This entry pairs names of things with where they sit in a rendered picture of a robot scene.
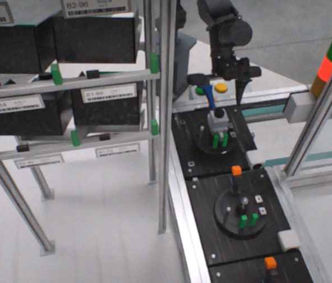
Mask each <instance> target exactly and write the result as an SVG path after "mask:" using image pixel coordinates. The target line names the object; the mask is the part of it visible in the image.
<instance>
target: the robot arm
mask: <svg viewBox="0 0 332 283"><path fill-rule="evenodd" d="M197 6H198V13H199V17H200V19H202V20H203V21H204V22H205V23H206V25H207V28H206V32H209V42H210V58H211V74H209V75H205V74H200V73H197V74H188V76H187V84H189V85H192V86H197V87H199V88H201V89H202V91H203V93H205V95H206V97H207V99H208V101H209V104H210V106H211V109H212V110H213V111H215V102H214V95H213V93H212V88H213V85H210V81H212V80H221V79H224V80H225V81H231V80H234V79H235V90H236V104H237V107H240V105H241V101H242V97H243V93H244V90H245V87H246V85H248V83H250V81H252V79H251V78H255V77H261V69H260V68H259V66H253V65H252V66H250V59H249V58H248V57H246V58H241V59H240V60H237V59H236V54H235V53H234V51H233V47H241V46H246V45H247V44H248V43H249V42H250V40H251V38H252V36H253V30H252V28H251V27H250V25H249V23H247V22H246V21H242V16H241V15H239V12H238V11H237V9H236V8H235V7H234V6H233V5H232V3H231V1H230V0H197ZM186 15H187V12H186V11H185V10H184V9H183V7H182V5H181V0H176V18H175V33H174V49H175V47H176V46H177V45H179V43H180V42H181V40H180V39H179V38H178V29H181V28H183V27H184V25H185V24H186V20H187V18H186ZM155 27H156V29H157V30H158V32H159V17H158V18H157V19H156V20H155Z"/></svg>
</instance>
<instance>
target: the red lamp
mask: <svg viewBox="0 0 332 283"><path fill-rule="evenodd" d="M331 73H332V62H330V61H329V60H327V58H326V55H325V57H324V60H323V62H322V64H321V65H320V68H319V70H318V76H319V77H320V78H321V80H323V81H325V82H327V80H328V78H329V77H330V75H331Z"/></svg>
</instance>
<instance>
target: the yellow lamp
mask: <svg viewBox="0 0 332 283"><path fill-rule="evenodd" d="M325 85H326V82H325V81H323V80H321V78H320V77H319V76H318V73H317V75H316V77H315V79H314V81H313V83H312V85H311V92H312V94H313V95H314V96H316V97H318V98H319V97H320V94H321V92H322V90H323V89H324V87H325Z"/></svg>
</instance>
